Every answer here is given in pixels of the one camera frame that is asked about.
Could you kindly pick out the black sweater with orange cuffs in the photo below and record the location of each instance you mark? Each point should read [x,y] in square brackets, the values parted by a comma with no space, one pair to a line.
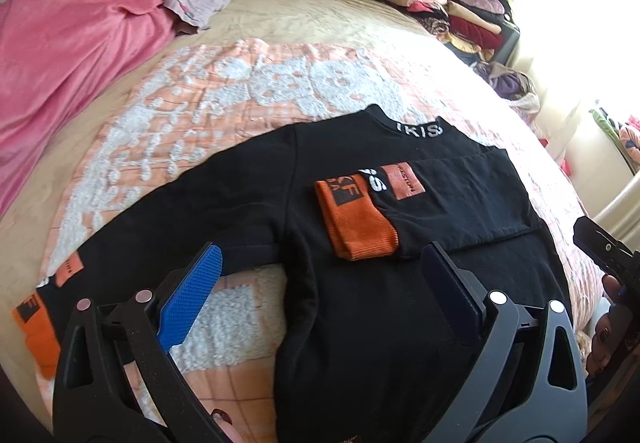
[280,203]

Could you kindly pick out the white bag of clothes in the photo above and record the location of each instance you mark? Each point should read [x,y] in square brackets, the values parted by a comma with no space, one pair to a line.
[507,83]

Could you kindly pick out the beige quilted bedspread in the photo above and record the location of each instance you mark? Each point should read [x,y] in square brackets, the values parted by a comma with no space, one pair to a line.
[310,18]

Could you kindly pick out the pile of folded clothes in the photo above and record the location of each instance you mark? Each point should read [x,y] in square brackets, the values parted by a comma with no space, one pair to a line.
[450,8]

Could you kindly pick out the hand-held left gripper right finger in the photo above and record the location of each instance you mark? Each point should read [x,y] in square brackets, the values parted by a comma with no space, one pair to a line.
[452,290]

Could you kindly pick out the person's right hand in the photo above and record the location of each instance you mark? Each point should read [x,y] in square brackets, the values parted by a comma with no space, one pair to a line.
[609,284]

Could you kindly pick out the orange and white fleecy blanket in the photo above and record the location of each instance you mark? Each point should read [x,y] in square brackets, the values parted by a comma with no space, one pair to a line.
[210,93]

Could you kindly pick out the pink blanket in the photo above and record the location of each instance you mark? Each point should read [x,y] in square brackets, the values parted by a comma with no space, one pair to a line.
[65,58]

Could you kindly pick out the person's left hand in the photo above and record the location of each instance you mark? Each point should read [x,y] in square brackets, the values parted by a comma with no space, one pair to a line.
[226,428]

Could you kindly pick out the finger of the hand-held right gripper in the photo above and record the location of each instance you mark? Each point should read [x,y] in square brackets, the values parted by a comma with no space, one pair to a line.
[600,243]

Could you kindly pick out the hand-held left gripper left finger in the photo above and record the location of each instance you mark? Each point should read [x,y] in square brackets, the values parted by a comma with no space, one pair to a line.
[192,295]

